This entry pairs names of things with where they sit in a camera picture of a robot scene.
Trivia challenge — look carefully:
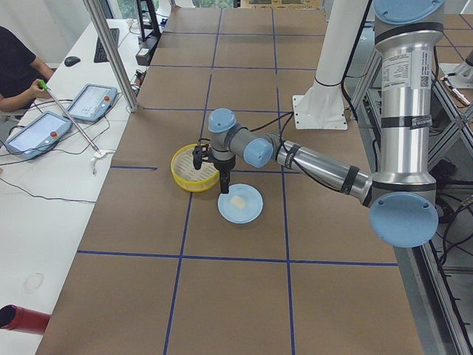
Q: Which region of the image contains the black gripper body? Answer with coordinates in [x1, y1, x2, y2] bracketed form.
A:
[214, 159, 236, 178]

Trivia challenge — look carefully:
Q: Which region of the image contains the white steamed bun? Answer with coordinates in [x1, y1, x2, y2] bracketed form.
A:
[230, 195, 246, 209]

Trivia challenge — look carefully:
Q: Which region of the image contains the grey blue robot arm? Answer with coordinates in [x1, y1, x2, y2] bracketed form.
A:
[208, 1, 444, 248]

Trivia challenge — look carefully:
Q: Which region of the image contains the yellow rimmed steamer basket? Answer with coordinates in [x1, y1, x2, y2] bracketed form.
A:
[171, 144, 220, 192]

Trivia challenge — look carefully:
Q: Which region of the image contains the light blue round plate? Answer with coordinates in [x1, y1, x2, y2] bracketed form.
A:
[217, 183, 263, 224]

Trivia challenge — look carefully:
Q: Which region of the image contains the black box on desk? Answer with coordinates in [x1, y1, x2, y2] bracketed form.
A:
[135, 36, 158, 67]

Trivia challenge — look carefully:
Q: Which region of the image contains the far teach pendant tablet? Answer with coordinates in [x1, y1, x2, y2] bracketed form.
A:
[67, 84, 118, 124]

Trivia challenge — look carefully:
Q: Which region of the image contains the teach pendant tablet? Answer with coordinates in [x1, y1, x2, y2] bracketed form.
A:
[67, 84, 118, 124]
[4, 111, 72, 159]

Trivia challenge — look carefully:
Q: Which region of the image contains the black keyboard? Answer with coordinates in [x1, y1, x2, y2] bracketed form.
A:
[93, 27, 120, 64]

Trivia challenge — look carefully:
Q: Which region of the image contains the black computer mouse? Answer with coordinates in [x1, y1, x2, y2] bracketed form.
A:
[64, 55, 81, 67]

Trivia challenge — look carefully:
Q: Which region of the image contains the near teach pendant tablet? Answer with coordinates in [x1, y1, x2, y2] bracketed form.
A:
[4, 111, 72, 159]

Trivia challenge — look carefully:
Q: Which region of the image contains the person in black shirt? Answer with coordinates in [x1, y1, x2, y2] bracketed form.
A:
[1, 27, 54, 112]

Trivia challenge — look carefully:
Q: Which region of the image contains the red cylinder tube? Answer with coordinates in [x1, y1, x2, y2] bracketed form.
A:
[1, 305, 50, 335]

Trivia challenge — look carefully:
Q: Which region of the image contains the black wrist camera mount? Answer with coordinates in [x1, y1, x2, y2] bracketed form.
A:
[192, 138, 214, 170]

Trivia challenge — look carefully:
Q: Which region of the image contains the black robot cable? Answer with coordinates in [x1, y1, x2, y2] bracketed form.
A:
[249, 112, 296, 149]

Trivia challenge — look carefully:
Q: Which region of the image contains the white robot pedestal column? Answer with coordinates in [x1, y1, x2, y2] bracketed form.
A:
[293, 0, 371, 130]

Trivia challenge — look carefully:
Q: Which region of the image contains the aluminium frame post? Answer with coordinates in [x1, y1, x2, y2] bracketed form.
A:
[83, 0, 138, 112]

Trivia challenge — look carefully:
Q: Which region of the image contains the green handled reacher grabber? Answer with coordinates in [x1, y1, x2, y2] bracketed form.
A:
[38, 80, 115, 175]

